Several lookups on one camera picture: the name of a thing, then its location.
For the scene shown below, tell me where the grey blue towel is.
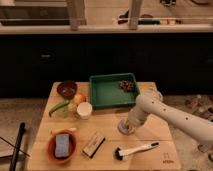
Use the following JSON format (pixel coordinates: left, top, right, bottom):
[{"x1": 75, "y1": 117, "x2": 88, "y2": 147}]
[{"x1": 117, "y1": 119, "x2": 130, "y2": 135}]

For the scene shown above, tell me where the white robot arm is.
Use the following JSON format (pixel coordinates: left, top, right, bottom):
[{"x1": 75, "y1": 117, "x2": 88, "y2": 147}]
[{"x1": 128, "y1": 93, "x2": 213, "y2": 145}]

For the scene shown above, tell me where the green plastic tray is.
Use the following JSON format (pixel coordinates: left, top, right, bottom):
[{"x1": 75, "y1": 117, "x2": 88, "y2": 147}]
[{"x1": 89, "y1": 73, "x2": 140, "y2": 109}]

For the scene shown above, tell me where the wooden block eraser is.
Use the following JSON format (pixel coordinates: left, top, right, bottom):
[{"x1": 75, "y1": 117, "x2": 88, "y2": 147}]
[{"x1": 82, "y1": 132, "x2": 105, "y2": 158}]

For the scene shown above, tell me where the white cup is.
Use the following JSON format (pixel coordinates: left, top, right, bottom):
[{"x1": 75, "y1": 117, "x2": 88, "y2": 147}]
[{"x1": 77, "y1": 102, "x2": 93, "y2": 119}]

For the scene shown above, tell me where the orange round fruit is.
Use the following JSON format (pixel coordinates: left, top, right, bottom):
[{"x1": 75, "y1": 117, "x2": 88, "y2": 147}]
[{"x1": 73, "y1": 93, "x2": 86, "y2": 104}]

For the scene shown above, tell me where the blue sponge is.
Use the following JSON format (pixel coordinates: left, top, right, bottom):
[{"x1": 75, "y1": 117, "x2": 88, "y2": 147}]
[{"x1": 55, "y1": 134, "x2": 69, "y2": 158}]

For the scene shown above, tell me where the green vegetable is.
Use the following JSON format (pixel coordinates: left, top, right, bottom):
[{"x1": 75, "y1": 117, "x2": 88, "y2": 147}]
[{"x1": 48, "y1": 100, "x2": 69, "y2": 117}]

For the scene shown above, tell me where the dark brown bowl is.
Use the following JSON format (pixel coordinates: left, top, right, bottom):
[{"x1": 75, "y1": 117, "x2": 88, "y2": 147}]
[{"x1": 57, "y1": 80, "x2": 77, "y2": 99}]

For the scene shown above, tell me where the black tripod leg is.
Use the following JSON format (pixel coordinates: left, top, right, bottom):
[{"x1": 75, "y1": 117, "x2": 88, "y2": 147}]
[{"x1": 0, "y1": 122, "x2": 30, "y2": 171}]

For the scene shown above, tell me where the white handled brush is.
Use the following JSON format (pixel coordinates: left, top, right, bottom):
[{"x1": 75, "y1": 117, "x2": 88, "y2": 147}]
[{"x1": 114, "y1": 142, "x2": 159, "y2": 160}]

